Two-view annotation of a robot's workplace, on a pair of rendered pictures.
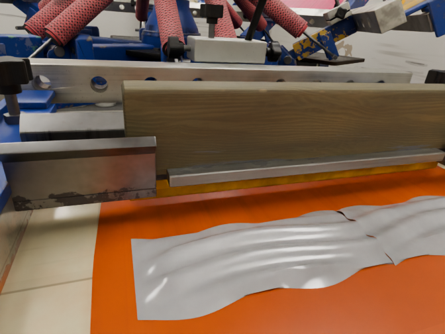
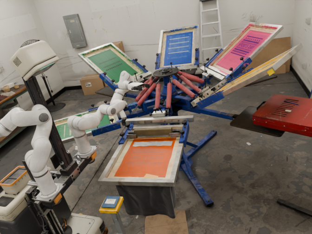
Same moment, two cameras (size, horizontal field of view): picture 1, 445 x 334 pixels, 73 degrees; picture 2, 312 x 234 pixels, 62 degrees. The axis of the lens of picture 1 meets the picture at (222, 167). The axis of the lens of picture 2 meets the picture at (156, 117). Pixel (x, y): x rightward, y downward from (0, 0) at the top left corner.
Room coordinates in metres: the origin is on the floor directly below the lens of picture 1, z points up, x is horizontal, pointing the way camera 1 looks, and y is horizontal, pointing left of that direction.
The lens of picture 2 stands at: (-1.28, -1.40, 2.20)
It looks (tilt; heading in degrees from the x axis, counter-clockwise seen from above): 27 degrees down; 38
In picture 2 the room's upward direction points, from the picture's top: 12 degrees counter-clockwise
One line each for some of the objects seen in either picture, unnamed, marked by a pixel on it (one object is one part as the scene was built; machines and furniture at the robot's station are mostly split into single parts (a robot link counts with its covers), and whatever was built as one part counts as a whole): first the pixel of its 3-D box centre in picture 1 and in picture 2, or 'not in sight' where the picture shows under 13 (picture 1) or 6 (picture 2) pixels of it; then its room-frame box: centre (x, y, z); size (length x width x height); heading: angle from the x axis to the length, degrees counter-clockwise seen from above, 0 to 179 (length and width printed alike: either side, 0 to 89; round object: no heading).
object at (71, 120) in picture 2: not in sight; (77, 126); (-0.28, 0.15, 1.37); 0.13 x 0.10 x 0.16; 85
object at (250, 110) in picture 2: not in sight; (220, 113); (0.95, -0.46, 0.91); 1.34 x 0.40 x 0.08; 80
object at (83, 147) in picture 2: not in sight; (81, 143); (-0.28, 0.18, 1.21); 0.16 x 0.13 x 0.15; 105
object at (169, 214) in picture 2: not in sight; (144, 197); (-0.20, -0.26, 0.74); 0.45 x 0.03 x 0.43; 110
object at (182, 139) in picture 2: not in sight; (184, 134); (0.40, -0.34, 0.98); 0.30 x 0.05 x 0.07; 20
